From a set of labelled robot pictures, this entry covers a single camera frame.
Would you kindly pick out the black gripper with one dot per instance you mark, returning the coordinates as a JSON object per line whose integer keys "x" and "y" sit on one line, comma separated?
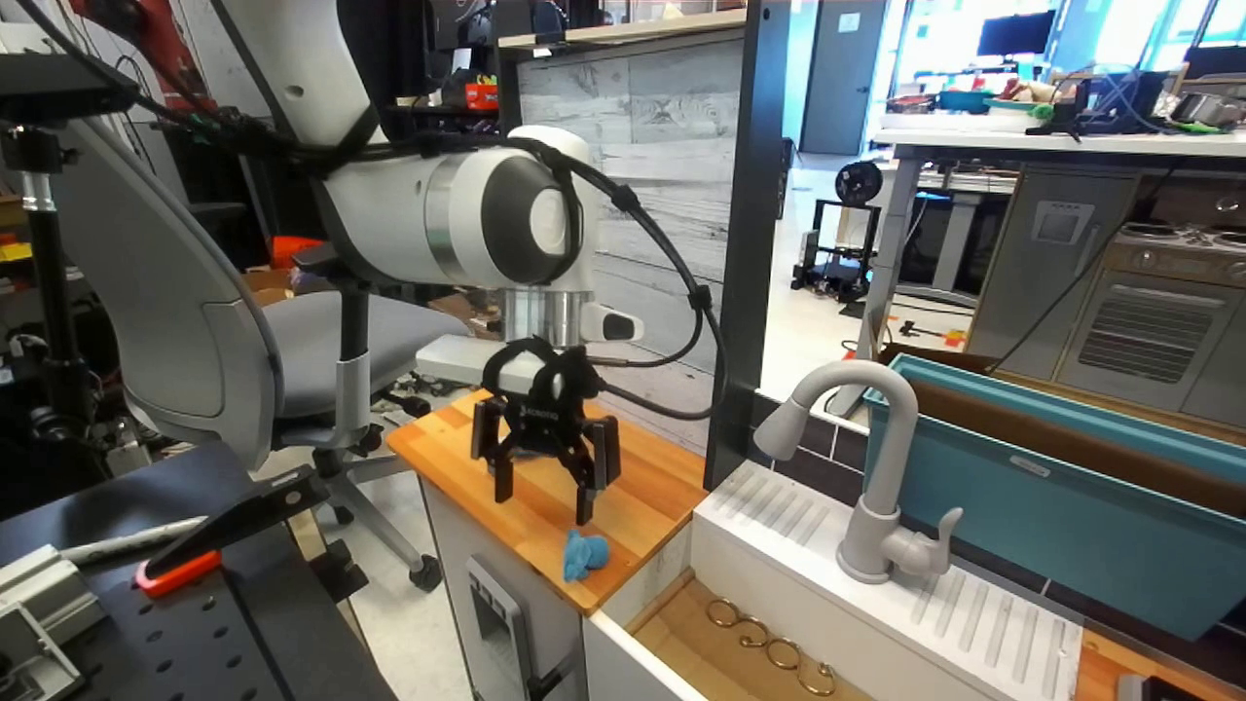
{"x": 543, "y": 383}

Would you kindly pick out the plain blue toy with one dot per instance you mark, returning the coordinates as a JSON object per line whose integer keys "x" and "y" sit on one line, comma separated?
{"x": 585, "y": 553}

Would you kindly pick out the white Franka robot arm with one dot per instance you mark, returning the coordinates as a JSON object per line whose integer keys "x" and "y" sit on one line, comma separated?
{"x": 428, "y": 214}

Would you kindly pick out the grey toy faucet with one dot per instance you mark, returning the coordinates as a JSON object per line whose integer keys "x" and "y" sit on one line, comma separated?
{"x": 887, "y": 492}

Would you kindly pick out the open wooden drawer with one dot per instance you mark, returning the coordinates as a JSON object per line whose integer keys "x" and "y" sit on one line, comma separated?
{"x": 803, "y": 546}

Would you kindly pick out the grey wood backsplash panel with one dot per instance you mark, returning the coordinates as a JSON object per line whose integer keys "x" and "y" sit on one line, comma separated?
{"x": 663, "y": 131}

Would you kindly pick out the black 3D printer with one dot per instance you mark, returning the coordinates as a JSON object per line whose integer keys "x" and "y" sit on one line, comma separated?
{"x": 843, "y": 247}

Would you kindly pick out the grey office chair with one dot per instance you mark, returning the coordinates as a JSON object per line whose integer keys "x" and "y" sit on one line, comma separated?
{"x": 170, "y": 314}

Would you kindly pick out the wooden shelf plank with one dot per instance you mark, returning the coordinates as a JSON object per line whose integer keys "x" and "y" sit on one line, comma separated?
{"x": 625, "y": 29}

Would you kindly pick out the teal panel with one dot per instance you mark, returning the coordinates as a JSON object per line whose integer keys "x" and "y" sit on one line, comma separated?
{"x": 1065, "y": 518}

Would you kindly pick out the aluminium extrusion block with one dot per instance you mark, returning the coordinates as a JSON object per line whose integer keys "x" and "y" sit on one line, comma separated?
{"x": 32, "y": 607}

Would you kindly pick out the grey background cabinet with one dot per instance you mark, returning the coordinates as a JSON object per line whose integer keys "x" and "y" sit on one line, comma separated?
{"x": 1114, "y": 325}

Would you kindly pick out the wide black frame post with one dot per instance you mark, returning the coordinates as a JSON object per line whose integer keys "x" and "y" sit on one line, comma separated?
{"x": 745, "y": 258}

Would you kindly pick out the thin black frame post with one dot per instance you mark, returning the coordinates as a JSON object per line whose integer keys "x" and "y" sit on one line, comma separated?
{"x": 512, "y": 91}

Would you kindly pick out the black camera stand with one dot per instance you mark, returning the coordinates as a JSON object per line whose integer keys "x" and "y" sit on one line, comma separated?
{"x": 50, "y": 284}

